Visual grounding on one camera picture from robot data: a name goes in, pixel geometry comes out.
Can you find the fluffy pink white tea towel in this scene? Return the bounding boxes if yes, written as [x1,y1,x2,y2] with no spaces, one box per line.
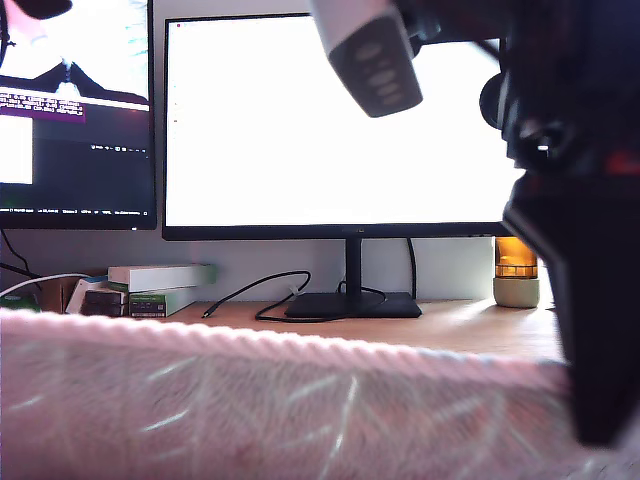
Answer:
[0,307,640,480]

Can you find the amber glass bottle grey base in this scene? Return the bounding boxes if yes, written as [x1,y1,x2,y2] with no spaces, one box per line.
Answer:
[492,237,542,309]

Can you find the black headphones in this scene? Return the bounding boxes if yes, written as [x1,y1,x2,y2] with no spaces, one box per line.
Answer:
[478,37,509,132]

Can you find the large monitor with white screen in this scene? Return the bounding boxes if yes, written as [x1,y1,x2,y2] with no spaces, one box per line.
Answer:
[161,12,526,319]

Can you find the green and white box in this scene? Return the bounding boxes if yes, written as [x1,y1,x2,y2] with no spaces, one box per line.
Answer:
[128,288,199,319]

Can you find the dark brown small box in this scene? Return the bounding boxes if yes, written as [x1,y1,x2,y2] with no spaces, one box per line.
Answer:
[82,290,126,318]

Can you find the monitor with dark screen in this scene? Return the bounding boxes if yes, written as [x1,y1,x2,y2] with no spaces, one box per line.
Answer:
[0,0,158,234]

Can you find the brown cardboard box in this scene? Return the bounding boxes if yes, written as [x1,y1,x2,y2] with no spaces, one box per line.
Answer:
[39,277,76,316]

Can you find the green packet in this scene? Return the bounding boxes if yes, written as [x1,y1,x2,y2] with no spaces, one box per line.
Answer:
[0,294,42,315]

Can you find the black monitor power cable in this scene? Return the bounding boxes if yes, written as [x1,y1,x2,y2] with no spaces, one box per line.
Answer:
[407,237,419,302]

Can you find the black cable with plug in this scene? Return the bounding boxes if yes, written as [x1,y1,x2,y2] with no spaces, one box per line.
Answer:
[202,271,312,323]

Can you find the white cable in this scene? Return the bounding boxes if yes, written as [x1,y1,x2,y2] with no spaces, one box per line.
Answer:
[0,272,92,300]

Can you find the thin black cable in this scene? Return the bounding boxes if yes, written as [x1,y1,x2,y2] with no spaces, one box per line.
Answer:
[0,230,39,281]

